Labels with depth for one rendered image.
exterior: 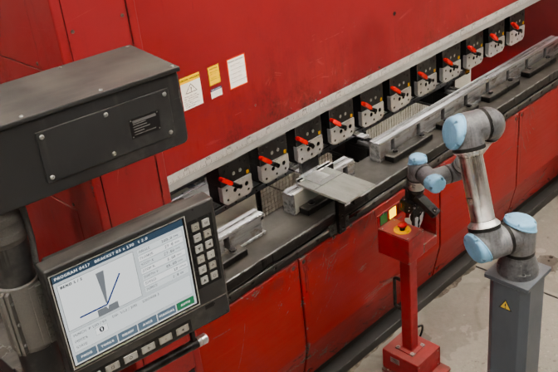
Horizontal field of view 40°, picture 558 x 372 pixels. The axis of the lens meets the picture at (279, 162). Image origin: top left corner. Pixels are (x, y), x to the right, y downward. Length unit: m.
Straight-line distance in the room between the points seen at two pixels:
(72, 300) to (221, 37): 1.18
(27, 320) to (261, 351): 1.41
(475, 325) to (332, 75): 1.53
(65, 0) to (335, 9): 1.32
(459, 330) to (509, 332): 0.86
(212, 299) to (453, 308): 2.21
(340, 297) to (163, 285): 1.60
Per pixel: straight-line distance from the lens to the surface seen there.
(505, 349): 3.19
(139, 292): 1.94
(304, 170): 3.20
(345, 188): 3.12
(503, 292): 3.03
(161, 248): 1.91
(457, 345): 3.88
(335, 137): 3.24
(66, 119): 1.71
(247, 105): 2.84
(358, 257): 3.45
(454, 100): 3.96
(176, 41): 2.57
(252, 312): 3.04
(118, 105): 1.75
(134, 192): 2.34
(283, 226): 3.15
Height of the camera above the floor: 2.54
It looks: 27 degrees down
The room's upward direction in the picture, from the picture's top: 6 degrees counter-clockwise
